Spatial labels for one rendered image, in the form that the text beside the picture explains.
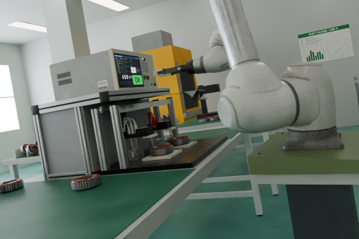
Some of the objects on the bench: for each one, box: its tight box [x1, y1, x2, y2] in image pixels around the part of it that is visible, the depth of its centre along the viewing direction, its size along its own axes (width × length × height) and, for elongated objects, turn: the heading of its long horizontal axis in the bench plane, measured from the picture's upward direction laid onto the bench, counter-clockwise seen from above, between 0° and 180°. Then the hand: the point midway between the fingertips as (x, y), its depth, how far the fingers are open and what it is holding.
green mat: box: [0, 169, 196, 239], centre depth 111 cm, size 94×61×1 cm
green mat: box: [158, 128, 239, 140], centre depth 231 cm, size 94×61×1 cm
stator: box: [71, 174, 102, 191], centre depth 123 cm, size 11×11×4 cm
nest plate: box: [173, 140, 198, 149], centre depth 174 cm, size 15×15×1 cm
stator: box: [150, 144, 174, 156], centre depth 152 cm, size 11×11×4 cm
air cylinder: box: [127, 146, 144, 161], centre depth 157 cm, size 5×8×6 cm
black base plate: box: [96, 136, 228, 176], centre depth 164 cm, size 47×64×2 cm
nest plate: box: [142, 149, 183, 161], centre depth 152 cm, size 15×15×1 cm
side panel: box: [33, 107, 95, 181], centre depth 147 cm, size 28×3×32 cm
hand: (160, 73), depth 172 cm, fingers open, 8 cm apart
